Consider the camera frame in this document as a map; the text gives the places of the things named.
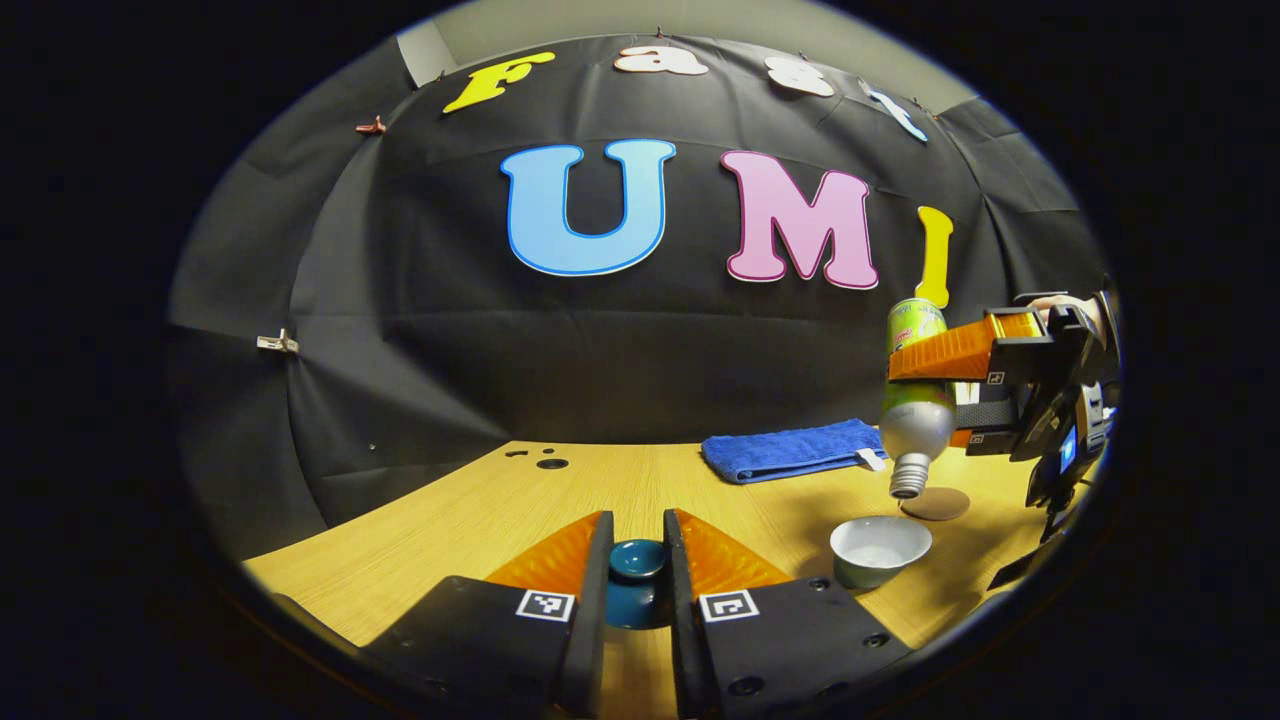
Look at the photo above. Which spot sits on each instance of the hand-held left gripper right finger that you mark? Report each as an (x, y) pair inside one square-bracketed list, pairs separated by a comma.
[(680, 640)]

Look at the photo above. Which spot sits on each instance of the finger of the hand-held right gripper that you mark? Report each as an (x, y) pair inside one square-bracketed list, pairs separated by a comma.
[(950, 352), (985, 415)]

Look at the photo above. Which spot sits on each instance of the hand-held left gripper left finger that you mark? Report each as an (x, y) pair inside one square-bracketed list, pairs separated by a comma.
[(590, 640)]

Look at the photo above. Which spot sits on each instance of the silver green-label water bottle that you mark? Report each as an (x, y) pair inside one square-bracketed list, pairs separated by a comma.
[(918, 425)]

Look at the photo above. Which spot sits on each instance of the dark teal teacup lid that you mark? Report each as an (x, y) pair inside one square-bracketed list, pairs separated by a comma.
[(638, 560)]

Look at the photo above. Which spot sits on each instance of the round brown coaster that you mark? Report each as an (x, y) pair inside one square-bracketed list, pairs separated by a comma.
[(940, 505)]

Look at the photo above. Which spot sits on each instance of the white teacup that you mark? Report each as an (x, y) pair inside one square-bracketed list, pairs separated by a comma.
[(880, 555)]

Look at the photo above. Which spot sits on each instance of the folded blue towel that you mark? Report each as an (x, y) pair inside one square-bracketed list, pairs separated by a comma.
[(790, 452)]

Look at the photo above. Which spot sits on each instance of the black backdrop cloth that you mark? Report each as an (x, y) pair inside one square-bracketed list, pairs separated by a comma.
[(600, 350)]

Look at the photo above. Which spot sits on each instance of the silver metal clip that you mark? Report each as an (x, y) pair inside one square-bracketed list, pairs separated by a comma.
[(278, 343)]

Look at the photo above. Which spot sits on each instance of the copper clip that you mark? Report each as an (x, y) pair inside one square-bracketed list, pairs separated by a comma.
[(371, 127)]

